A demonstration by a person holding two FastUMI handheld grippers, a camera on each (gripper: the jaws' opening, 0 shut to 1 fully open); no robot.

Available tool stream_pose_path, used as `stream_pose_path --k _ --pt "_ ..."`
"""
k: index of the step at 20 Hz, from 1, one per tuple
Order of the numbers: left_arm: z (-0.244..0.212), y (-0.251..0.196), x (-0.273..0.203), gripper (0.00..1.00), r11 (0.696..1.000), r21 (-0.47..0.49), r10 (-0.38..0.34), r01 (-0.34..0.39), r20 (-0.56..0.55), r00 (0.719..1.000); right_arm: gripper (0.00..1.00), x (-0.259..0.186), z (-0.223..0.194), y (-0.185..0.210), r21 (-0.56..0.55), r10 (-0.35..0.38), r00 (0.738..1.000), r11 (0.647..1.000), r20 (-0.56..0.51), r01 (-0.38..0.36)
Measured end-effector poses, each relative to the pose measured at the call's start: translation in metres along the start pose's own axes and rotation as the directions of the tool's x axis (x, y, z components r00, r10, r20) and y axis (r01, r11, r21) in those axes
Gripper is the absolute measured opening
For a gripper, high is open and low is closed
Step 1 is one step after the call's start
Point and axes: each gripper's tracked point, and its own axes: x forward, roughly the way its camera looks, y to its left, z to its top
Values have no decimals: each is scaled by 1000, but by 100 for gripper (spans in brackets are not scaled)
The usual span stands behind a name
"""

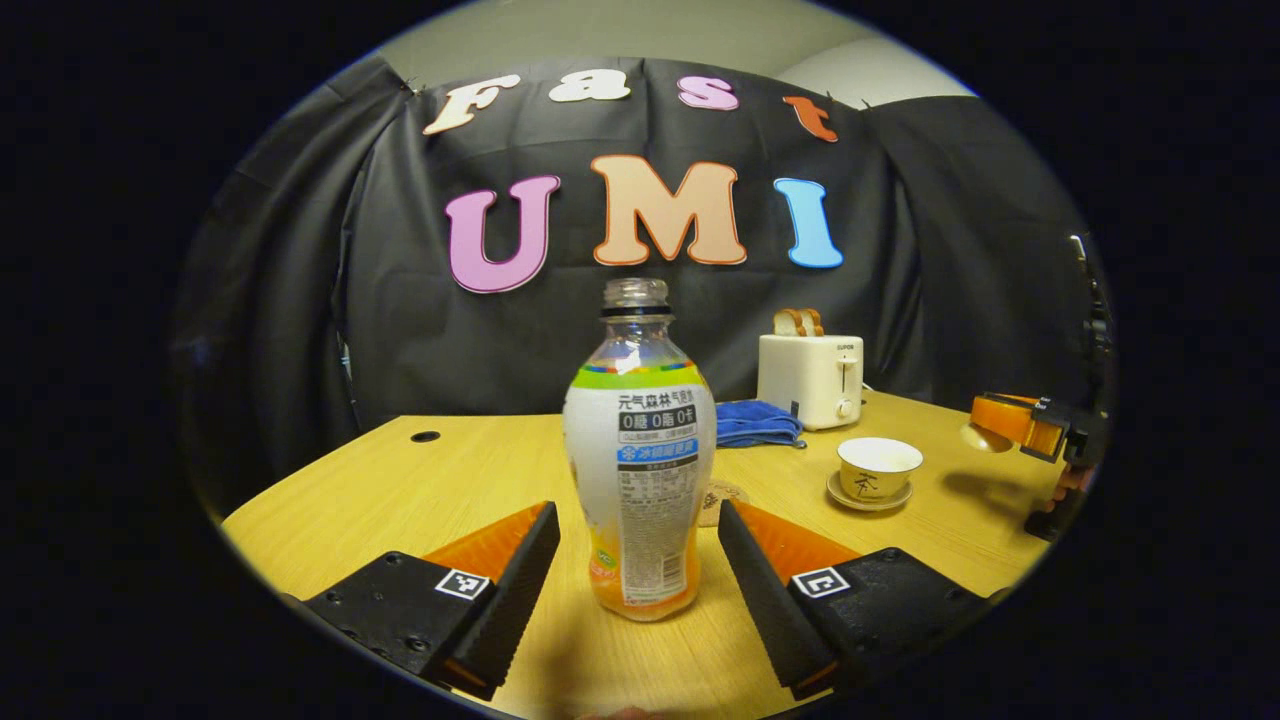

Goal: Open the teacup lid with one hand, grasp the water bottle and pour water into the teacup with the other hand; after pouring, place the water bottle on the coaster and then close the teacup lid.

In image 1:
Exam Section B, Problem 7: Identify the cream porcelain saucer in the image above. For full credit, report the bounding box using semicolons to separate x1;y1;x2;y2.
826;470;914;513

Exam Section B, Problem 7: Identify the blue folded towel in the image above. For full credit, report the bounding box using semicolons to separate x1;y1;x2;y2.
716;400;807;449

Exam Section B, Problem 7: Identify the cream porcelain teacup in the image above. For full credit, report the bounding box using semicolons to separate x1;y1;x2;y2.
837;437;924;504

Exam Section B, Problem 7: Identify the cream toaster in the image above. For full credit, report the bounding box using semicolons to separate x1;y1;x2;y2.
757;333;865;432

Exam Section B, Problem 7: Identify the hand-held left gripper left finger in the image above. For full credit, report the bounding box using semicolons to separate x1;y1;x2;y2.
300;500;562;701

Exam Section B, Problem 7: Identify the clear plastic water bottle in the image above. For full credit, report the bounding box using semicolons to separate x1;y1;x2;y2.
562;277;718;623

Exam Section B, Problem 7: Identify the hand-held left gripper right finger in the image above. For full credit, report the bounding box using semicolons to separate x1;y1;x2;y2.
717;498;1001;701

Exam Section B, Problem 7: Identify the round cork coaster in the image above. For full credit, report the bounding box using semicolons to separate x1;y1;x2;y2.
700;478;751;528

